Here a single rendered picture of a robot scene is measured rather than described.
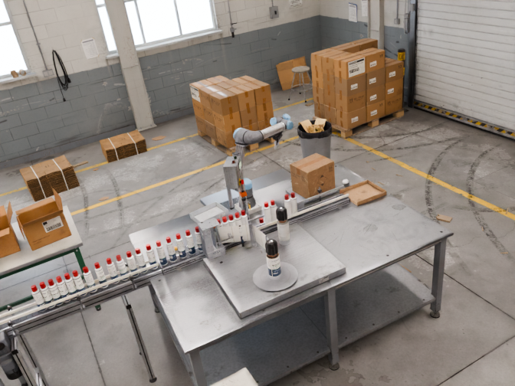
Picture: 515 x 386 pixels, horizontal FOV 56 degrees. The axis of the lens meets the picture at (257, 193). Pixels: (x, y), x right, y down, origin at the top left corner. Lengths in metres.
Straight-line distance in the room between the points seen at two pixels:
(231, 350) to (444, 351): 1.61
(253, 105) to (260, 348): 4.19
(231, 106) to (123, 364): 3.99
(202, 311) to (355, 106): 4.75
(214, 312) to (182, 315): 0.22
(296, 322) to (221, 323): 0.95
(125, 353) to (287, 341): 1.40
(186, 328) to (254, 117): 4.54
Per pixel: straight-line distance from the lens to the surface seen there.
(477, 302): 4.55
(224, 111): 6.94
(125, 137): 8.16
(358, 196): 4.25
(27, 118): 8.64
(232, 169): 3.53
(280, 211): 3.48
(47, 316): 3.67
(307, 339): 3.83
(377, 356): 4.01
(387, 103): 7.77
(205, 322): 3.20
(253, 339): 3.88
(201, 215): 4.23
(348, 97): 7.19
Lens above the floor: 3.00
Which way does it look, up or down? 29 degrees down
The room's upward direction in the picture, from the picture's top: 8 degrees counter-clockwise
